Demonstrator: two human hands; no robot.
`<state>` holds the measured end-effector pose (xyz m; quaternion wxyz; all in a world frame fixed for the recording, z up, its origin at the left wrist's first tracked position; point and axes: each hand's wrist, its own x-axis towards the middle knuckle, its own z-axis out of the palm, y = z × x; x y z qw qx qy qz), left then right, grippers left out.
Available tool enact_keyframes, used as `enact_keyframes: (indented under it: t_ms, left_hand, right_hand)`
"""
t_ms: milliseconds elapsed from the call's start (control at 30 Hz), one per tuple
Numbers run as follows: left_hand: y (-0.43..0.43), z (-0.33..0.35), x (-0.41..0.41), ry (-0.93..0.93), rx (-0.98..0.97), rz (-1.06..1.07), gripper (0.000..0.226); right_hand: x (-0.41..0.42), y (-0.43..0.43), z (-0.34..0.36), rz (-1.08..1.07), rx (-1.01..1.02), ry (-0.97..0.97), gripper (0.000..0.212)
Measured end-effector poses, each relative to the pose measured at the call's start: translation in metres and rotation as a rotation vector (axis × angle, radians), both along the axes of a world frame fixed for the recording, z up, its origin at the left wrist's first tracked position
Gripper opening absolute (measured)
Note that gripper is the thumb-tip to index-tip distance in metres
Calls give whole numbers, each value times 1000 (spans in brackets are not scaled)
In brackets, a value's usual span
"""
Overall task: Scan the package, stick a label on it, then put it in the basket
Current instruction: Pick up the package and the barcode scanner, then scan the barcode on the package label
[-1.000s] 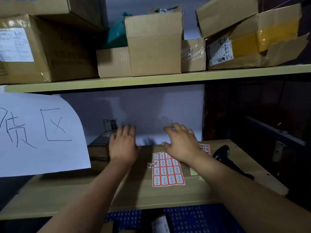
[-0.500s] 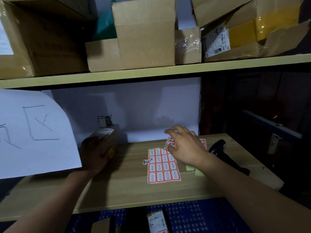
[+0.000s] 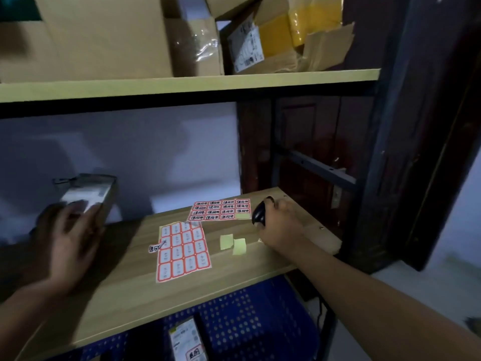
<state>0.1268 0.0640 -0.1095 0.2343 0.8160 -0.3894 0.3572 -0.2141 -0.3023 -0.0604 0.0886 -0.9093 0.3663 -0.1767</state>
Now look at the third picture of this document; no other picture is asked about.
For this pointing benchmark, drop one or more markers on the person's left hand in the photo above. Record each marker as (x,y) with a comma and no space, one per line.
(71,248)

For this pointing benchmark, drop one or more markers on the person's right hand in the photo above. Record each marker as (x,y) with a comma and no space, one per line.
(282,229)

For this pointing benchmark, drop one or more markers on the dark brown wooden door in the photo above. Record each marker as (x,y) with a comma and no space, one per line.
(406,127)

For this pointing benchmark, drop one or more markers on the red sticker sheet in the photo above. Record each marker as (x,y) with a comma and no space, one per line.
(218,208)
(182,251)

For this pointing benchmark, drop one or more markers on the yellow backing paper piece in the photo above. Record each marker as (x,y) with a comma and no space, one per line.
(239,246)
(226,242)

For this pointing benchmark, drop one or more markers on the black barcode scanner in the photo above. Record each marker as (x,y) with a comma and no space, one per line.
(259,214)

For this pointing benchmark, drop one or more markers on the red bordered label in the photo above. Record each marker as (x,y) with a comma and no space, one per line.
(154,248)

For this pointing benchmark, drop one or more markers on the tall plain cardboard box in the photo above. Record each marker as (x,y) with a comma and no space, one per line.
(101,37)

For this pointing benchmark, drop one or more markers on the cardboard box clear tape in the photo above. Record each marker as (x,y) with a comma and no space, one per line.
(195,41)

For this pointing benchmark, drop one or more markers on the teal object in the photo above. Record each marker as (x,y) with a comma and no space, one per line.
(17,7)

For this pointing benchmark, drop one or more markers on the tilted plain cardboard box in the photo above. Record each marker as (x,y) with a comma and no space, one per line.
(229,3)

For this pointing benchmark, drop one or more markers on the blue plastic crate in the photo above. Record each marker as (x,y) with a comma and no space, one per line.
(255,319)

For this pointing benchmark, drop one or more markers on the short taped cardboard box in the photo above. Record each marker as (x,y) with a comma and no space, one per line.
(18,52)

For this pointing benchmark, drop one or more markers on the small cardboard box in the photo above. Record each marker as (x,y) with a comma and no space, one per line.
(97,189)
(186,340)

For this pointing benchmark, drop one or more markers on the person's right forearm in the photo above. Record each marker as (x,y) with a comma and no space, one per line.
(375,308)

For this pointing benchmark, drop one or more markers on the wooden shelf rack black frame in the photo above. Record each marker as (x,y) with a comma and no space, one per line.
(124,297)

